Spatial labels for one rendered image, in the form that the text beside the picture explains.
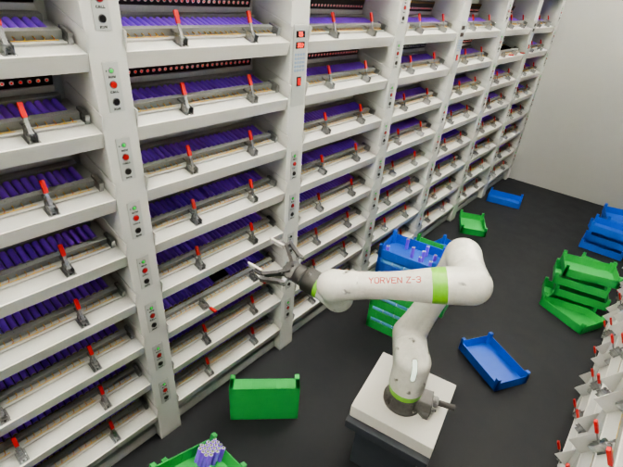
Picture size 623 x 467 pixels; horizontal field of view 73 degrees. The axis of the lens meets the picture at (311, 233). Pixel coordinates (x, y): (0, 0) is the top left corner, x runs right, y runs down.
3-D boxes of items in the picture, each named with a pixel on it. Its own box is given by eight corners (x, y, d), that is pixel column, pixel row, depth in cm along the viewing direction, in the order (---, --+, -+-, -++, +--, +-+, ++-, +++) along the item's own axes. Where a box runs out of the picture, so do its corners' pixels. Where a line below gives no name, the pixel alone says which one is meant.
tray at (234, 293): (280, 273, 199) (285, 260, 193) (167, 340, 158) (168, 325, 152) (252, 247, 206) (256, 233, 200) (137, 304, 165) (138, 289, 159)
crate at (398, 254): (444, 259, 222) (448, 246, 218) (432, 277, 207) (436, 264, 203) (392, 241, 235) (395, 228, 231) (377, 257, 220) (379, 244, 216)
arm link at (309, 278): (324, 268, 149) (310, 287, 145) (325, 283, 159) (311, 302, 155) (311, 260, 151) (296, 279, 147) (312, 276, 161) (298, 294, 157)
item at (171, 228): (282, 200, 179) (290, 174, 170) (154, 254, 138) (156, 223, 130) (251, 174, 187) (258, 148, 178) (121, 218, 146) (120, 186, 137)
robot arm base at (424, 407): (453, 399, 161) (457, 389, 158) (451, 433, 149) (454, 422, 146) (387, 378, 168) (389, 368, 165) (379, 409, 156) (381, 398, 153)
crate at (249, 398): (298, 419, 188) (297, 403, 195) (299, 388, 178) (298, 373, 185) (230, 420, 186) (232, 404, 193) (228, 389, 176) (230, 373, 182)
